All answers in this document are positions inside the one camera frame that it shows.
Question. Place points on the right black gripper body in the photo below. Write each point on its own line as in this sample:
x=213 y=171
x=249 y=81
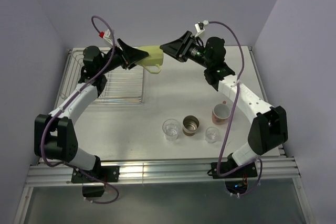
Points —
x=190 y=41

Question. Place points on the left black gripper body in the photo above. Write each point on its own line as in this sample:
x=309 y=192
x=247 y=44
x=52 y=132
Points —
x=117 y=59

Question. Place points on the pale yellow plastic mug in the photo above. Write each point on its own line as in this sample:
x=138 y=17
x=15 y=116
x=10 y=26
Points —
x=153 y=62

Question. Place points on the large clear plastic tumbler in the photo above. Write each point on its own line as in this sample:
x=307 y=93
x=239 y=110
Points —
x=171 y=129

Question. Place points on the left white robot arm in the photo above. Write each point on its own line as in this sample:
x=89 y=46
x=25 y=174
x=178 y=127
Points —
x=55 y=139

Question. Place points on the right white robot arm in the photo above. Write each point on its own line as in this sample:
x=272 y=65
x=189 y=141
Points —
x=268 y=123

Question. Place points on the brown metal-lined cup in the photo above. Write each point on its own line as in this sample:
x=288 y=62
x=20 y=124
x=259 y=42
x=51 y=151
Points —
x=190 y=125

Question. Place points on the pink patterned ceramic mug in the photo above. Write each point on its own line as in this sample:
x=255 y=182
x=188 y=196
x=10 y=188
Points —
x=221 y=113

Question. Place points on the small clear plastic glass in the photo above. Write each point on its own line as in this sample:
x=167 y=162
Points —
x=212 y=135

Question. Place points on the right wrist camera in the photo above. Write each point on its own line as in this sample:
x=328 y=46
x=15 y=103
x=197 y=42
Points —
x=200 y=27

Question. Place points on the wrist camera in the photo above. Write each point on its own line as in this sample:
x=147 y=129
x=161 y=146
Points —
x=200 y=27
x=106 y=36

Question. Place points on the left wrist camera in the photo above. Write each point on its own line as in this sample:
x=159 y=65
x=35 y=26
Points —
x=106 y=36

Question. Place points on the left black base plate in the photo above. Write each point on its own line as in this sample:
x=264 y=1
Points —
x=105 y=174

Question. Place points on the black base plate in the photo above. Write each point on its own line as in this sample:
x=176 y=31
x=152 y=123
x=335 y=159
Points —
x=105 y=174
x=248 y=171

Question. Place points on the aluminium rail frame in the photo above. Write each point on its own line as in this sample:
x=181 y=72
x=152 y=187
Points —
x=123 y=126

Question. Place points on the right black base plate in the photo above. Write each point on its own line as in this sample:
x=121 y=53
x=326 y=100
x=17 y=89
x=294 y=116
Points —
x=248 y=171

